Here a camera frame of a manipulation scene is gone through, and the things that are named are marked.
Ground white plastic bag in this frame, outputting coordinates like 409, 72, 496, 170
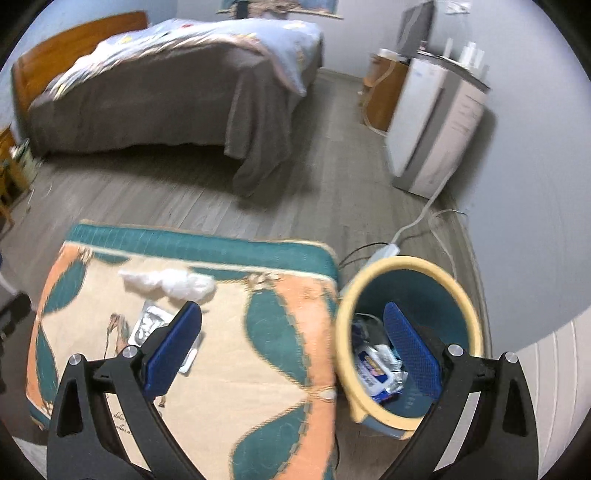
119, 268, 217, 306

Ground wooden nightstand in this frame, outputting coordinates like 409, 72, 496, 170
0, 127, 43, 228

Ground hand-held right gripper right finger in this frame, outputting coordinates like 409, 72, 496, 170
383, 302, 541, 480

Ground teal and orange patterned rug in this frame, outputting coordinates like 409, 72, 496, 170
25, 220, 341, 480

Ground wooden bed headboard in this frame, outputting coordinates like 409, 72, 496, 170
11, 11, 149, 136

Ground wall picture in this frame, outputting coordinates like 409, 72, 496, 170
217, 0, 345, 20

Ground white power strip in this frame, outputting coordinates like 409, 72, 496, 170
368, 242, 401, 265

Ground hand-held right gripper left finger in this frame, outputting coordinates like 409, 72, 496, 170
46, 300, 204, 480

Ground silver foil packet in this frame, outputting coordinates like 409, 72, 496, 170
130, 300, 205, 376

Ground white bottles on appliance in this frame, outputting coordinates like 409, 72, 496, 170
444, 39, 486, 71

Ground white floor appliance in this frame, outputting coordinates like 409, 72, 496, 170
387, 53, 491, 198

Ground white power cable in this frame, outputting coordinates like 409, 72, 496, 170
392, 164, 459, 247

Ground wooden cabinet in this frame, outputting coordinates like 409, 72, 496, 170
362, 48, 410, 136

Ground dark flat screen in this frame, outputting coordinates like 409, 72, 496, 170
399, 0, 437, 58

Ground blue plastic packet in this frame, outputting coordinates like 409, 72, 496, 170
353, 323, 408, 403

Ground teal bin with yellow rim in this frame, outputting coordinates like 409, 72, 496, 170
335, 256, 485, 439

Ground bed with grey cover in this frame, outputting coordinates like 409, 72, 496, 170
28, 41, 320, 198

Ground black cable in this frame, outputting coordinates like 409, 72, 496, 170
338, 241, 389, 271

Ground floral light blue quilt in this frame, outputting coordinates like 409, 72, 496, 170
48, 18, 324, 99

